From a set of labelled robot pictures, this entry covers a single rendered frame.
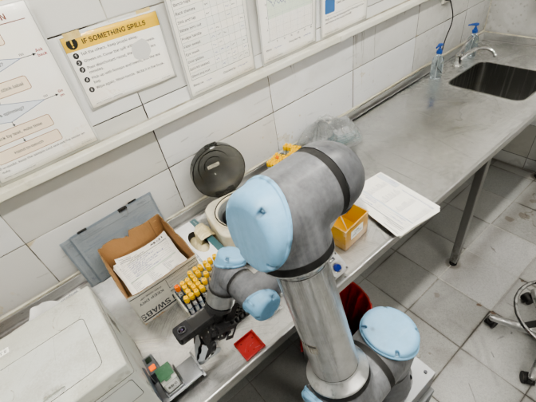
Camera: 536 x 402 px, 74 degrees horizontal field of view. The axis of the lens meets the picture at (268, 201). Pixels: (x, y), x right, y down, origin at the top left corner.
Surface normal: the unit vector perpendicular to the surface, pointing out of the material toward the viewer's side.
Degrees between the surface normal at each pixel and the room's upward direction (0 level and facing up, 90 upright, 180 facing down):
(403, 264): 0
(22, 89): 93
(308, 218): 68
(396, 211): 0
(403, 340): 10
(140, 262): 1
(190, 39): 95
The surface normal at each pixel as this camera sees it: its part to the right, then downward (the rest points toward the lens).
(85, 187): 0.63, 0.44
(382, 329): 0.00, -0.79
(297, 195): 0.32, -0.32
